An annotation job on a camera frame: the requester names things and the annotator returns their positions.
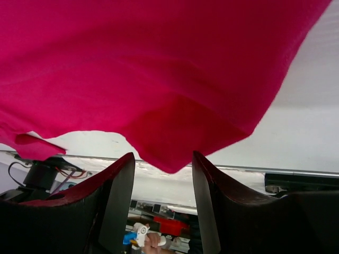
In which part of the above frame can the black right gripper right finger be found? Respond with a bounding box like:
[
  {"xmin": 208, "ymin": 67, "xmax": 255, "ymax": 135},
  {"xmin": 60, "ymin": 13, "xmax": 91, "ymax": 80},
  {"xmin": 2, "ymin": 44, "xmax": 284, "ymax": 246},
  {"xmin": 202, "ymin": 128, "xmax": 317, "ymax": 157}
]
[{"xmin": 192, "ymin": 152, "xmax": 338, "ymax": 253}]

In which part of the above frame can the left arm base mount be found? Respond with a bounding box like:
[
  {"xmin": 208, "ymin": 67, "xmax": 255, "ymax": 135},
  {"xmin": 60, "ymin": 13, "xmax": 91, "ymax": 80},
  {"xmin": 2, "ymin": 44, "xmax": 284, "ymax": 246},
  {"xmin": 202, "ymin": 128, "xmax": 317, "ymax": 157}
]
[{"xmin": 1, "ymin": 155, "xmax": 90, "ymax": 203}]

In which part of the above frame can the red box in background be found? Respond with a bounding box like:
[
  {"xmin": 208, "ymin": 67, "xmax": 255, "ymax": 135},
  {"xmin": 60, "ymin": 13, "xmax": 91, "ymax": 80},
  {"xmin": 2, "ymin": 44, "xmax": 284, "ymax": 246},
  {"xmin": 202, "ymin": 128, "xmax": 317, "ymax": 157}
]
[{"xmin": 153, "ymin": 216, "xmax": 189, "ymax": 237}]

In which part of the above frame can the operator hand in background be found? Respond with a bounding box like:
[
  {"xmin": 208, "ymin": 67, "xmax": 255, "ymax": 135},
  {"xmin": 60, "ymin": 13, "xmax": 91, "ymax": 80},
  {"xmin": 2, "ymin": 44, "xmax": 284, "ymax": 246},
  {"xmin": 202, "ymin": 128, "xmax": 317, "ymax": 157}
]
[{"xmin": 143, "ymin": 233, "xmax": 161, "ymax": 254}]

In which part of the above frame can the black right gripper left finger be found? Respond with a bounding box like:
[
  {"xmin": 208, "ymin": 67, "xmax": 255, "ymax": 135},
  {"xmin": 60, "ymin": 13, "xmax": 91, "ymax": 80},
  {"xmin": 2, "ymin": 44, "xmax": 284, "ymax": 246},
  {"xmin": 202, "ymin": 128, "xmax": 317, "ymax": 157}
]
[{"xmin": 1, "ymin": 152, "xmax": 135, "ymax": 253}]

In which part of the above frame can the white blue handheld device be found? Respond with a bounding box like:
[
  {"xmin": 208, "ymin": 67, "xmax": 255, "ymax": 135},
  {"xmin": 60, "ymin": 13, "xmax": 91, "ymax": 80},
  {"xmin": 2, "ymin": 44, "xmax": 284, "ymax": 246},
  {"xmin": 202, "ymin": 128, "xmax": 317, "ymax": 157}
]
[{"xmin": 122, "ymin": 222, "xmax": 151, "ymax": 248}]

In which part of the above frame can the red t shirt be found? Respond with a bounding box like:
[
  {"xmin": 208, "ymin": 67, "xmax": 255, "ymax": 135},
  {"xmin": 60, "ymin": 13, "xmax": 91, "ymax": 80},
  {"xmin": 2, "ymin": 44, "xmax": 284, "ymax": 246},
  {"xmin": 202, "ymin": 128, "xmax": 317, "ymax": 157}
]
[{"xmin": 1, "ymin": 1, "xmax": 329, "ymax": 174}]

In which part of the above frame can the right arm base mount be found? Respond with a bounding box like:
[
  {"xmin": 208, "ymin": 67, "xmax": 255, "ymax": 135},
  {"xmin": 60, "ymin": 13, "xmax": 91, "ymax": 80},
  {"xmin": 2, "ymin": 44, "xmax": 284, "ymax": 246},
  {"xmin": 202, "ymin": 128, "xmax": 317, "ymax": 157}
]
[{"xmin": 264, "ymin": 173, "xmax": 338, "ymax": 197}]

